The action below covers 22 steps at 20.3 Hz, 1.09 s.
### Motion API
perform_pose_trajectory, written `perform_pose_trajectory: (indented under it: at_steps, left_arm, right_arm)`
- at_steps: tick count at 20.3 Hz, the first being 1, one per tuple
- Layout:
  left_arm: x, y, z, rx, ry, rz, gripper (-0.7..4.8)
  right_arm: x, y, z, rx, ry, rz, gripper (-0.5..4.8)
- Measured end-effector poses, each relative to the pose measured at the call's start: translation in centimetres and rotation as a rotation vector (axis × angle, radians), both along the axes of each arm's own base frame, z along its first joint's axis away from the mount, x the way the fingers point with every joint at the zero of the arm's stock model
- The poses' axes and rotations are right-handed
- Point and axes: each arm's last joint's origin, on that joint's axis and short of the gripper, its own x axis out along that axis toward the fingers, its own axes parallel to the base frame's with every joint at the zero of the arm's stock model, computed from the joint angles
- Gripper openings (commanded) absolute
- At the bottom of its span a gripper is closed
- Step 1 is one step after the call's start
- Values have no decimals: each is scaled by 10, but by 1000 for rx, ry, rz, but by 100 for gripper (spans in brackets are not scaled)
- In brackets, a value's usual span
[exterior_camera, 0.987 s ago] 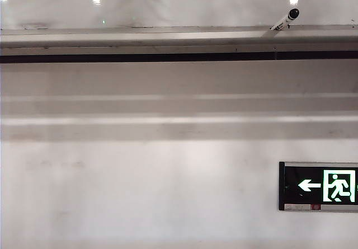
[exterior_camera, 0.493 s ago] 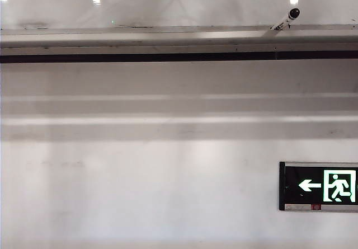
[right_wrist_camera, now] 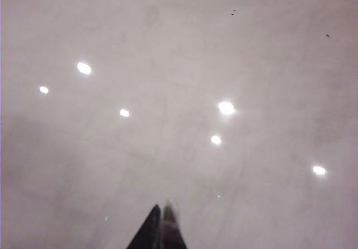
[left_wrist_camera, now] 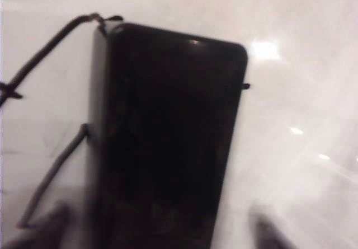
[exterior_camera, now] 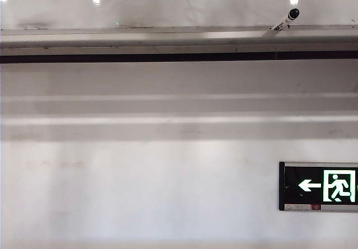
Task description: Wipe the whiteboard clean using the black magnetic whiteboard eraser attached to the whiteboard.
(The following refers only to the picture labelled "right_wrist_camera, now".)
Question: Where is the white glossy whiteboard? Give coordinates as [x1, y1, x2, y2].
[0, 0, 358, 249]

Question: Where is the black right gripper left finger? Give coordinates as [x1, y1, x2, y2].
[126, 204, 161, 249]

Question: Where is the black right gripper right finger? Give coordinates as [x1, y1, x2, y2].
[161, 199, 187, 249]

